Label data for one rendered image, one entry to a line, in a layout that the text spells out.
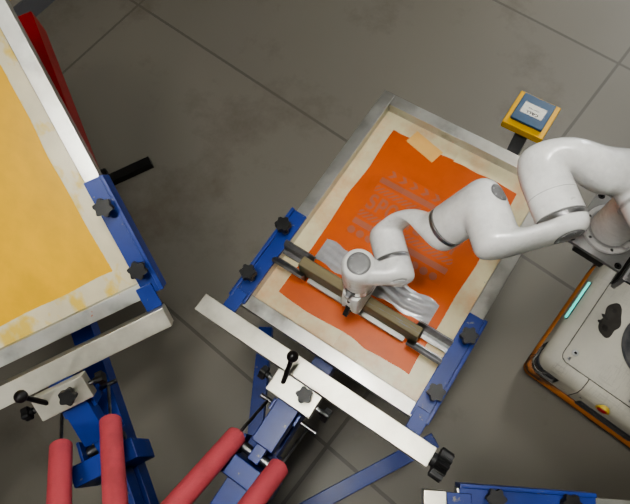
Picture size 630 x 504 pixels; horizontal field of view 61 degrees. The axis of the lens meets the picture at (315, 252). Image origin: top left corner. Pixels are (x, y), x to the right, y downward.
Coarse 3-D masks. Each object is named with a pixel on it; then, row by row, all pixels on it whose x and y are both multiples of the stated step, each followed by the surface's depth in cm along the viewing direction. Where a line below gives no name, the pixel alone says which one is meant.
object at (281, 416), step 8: (280, 400) 130; (272, 408) 129; (280, 408) 129; (288, 408) 129; (272, 416) 129; (280, 416) 128; (288, 416) 128; (296, 416) 130; (264, 424) 128; (272, 424) 128; (280, 424) 128; (288, 424) 128; (256, 432) 128; (264, 432) 128; (272, 432) 127; (280, 432) 127; (256, 440) 127; (264, 440) 127; (272, 440) 127; (280, 440) 127; (264, 448) 126; (272, 448) 126
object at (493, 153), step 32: (384, 96) 164; (448, 128) 159; (352, 160) 161; (512, 160) 153; (320, 192) 154; (512, 256) 143; (256, 288) 146; (288, 320) 142; (320, 352) 138; (384, 384) 134
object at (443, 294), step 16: (448, 176) 157; (464, 176) 157; (480, 176) 156; (448, 192) 155; (512, 192) 154; (464, 256) 148; (448, 272) 147; (464, 272) 146; (416, 288) 146; (432, 288) 146; (448, 288) 145; (384, 304) 145; (448, 304) 144; (352, 320) 144; (416, 320) 143; (432, 320) 142; (352, 336) 143; (368, 336) 142; (384, 336) 142; (384, 352) 140; (400, 352) 140; (416, 352) 140; (400, 368) 139
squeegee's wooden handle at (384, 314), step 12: (300, 264) 140; (312, 264) 139; (312, 276) 142; (324, 276) 138; (336, 276) 138; (336, 288) 137; (372, 300) 135; (372, 312) 136; (384, 312) 134; (396, 312) 133; (396, 324) 132; (408, 324) 132; (408, 336) 135
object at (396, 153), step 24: (384, 144) 162; (408, 144) 162; (384, 168) 159; (408, 168) 159; (432, 168) 158; (360, 192) 157; (336, 216) 155; (336, 240) 153; (360, 240) 152; (288, 288) 149; (312, 288) 148; (312, 312) 146; (336, 312) 145
